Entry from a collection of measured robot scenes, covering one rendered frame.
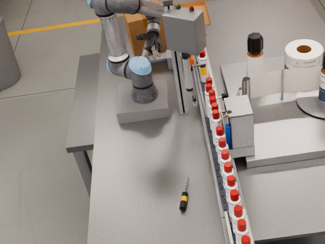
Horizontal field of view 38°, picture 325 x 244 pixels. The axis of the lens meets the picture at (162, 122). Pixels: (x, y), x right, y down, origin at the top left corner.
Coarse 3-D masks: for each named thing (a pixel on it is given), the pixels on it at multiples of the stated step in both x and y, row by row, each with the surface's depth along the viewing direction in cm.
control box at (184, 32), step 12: (168, 12) 217; (180, 12) 215; (168, 24) 217; (180, 24) 213; (192, 24) 210; (204, 24) 218; (168, 36) 222; (180, 36) 218; (192, 36) 214; (204, 36) 221; (168, 48) 227; (180, 48) 223; (192, 48) 219
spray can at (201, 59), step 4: (204, 52) 259; (200, 56) 261; (204, 56) 260; (200, 60) 261; (204, 60) 261; (200, 72) 267; (208, 72) 269; (200, 76) 270; (204, 76) 268; (208, 76) 270; (204, 80) 270
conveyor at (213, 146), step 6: (198, 72) 280; (204, 84) 270; (204, 90) 266; (204, 96) 262; (204, 114) 251; (210, 132) 240; (210, 138) 237; (210, 144) 234; (216, 162) 224; (216, 168) 221; (216, 174) 218; (222, 186) 213; (222, 192) 210; (222, 198) 207; (222, 204) 205; (228, 216) 200
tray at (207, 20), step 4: (200, 0) 348; (204, 0) 348; (176, 4) 349; (180, 4) 349; (184, 4) 349; (188, 4) 350; (192, 4) 350; (196, 4) 350; (200, 4) 350; (204, 4) 350; (196, 8) 347; (200, 8) 346; (204, 8) 346; (204, 12) 341; (204, 16) 337; (208, 16) 331; (204, 20) 333; (208, 20) 332; (208, 24) 328
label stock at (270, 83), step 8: (272, 72) 240; (280, 72) 241; (256, 80) 242; (264, 80) 243; (272, 80) 244; (280, 80) 244; (256, 88) 245; (264, 88) 246; (272, 88) 247; (280, 88) 248; (256, 96) 249; (224, 120) 220; (224, 128) 223
